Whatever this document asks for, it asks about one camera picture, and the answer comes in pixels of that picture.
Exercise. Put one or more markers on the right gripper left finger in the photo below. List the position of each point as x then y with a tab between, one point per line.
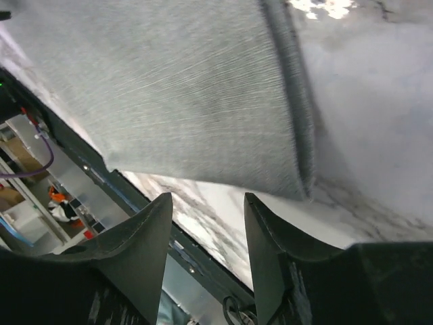
131	255

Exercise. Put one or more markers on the grey cloth napkin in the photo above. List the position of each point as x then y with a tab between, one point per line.
211	91

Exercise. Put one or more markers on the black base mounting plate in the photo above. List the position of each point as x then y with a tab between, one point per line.
214	277

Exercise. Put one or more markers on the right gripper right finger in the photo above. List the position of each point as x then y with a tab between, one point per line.
275	247

